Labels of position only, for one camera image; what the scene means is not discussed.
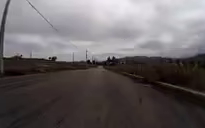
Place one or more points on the dark distant trees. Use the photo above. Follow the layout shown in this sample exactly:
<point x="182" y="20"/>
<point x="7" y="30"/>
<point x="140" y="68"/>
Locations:
<point x="110" y="60"/>

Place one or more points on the distant utility pole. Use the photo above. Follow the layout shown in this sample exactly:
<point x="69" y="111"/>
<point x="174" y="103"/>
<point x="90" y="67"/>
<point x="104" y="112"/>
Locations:
<point x="86" y="55"/>
<point x="73" y="57"/>

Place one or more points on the grey asphalt road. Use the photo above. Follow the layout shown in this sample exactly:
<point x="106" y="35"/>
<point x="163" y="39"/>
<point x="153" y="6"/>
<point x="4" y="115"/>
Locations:
<point x="90" y="100"/>

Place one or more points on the distant dark bush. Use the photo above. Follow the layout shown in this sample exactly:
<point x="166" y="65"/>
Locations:
<point x="53" y="58"/>

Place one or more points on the dry tall grass verge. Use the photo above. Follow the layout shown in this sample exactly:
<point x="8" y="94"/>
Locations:
<point x="170" y="74"/>

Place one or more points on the dry brown field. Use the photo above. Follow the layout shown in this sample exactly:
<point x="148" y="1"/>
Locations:
<point x="33" y="66"/>

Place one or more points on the distant dark hills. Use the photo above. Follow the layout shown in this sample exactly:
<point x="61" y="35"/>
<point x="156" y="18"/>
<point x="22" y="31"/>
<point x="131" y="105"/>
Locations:
<point x="176" y="58"/>

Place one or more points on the pale concrete kerb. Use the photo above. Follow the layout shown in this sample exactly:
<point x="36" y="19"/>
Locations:
<point x="176" y="87"/>

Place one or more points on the tall grey utility pole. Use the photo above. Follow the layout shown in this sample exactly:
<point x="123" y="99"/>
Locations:
<point x="1" y="40"/>

